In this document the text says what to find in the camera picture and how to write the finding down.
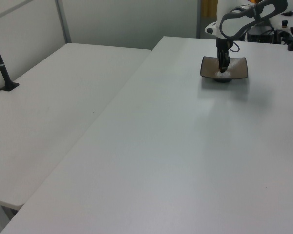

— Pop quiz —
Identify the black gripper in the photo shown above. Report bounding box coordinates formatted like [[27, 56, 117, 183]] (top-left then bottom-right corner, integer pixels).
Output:
[[215, 37, 233, 73]]

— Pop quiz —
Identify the aluminium frame post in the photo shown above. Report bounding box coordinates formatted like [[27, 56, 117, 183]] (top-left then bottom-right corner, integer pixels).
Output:
[[54, 0, 72, 45], [196, 0, 202, 39]]

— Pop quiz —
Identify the black equipment rack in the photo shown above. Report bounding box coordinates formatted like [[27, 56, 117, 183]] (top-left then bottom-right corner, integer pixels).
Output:
[[245, 27, 288, 45]]

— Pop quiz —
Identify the black camera stand pole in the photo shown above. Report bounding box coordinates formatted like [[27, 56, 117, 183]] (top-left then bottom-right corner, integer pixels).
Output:
[[0, 20, 20, 92]]

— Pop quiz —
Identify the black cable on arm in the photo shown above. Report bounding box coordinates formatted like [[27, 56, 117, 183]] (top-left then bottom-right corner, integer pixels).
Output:
[[230, 40, 241, 53]]

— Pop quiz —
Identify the square brown ceramic plate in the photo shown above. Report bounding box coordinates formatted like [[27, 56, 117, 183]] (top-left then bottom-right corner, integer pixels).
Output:
[[200, 56, 249, 84]]

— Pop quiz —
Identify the yellow panel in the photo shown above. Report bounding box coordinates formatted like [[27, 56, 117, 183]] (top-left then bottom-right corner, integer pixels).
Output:
[[201, 0, 218, 18]]

